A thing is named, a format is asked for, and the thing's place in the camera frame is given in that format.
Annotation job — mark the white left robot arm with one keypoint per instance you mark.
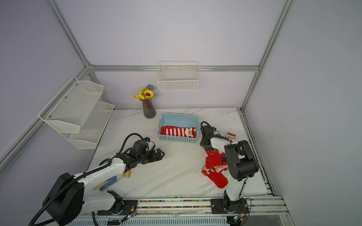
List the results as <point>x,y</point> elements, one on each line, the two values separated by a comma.
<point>89,192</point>

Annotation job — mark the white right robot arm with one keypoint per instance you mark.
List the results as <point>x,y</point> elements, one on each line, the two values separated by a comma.
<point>229,165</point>

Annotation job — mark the aluminium front rail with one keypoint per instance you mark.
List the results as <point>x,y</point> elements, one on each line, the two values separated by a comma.
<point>265,210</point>

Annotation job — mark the white mesh lower shelf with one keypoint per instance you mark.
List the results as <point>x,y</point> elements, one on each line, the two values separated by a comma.
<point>91,132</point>

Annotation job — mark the yellow sunflower bouquet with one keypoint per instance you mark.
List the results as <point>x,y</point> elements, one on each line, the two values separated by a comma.
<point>146,93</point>

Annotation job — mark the yellow blue sock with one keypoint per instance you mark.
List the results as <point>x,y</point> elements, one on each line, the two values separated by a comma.
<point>111,181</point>

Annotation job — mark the light blue plastic basket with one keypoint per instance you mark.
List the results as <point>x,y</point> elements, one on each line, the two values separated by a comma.
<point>178,120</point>

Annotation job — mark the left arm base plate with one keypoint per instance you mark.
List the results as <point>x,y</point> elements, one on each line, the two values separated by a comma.
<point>120,207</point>

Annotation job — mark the white mesh shelf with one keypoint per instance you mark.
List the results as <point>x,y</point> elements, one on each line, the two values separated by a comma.
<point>69,110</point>
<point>91,132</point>

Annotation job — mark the red snowflake sock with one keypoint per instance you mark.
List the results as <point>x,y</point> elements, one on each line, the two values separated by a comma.
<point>215,159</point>

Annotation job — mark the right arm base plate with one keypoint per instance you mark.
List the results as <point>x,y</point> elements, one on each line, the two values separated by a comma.
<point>226,206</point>

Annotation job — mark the dark glass vase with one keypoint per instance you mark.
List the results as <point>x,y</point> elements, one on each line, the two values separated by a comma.
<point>148,109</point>

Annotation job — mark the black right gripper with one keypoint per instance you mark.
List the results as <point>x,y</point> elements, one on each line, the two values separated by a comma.
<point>203,144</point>

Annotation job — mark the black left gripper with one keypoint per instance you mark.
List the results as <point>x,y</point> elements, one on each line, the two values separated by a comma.
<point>153,157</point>

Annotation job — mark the red santa face sock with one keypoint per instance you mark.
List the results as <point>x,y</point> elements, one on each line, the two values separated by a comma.
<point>231,136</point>

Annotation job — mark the white wire wall basket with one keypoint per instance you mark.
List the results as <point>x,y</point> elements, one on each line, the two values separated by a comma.
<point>178,76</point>

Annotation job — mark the white mesh upper shelf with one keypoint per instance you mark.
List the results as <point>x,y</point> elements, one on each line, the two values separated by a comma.
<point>69,110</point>

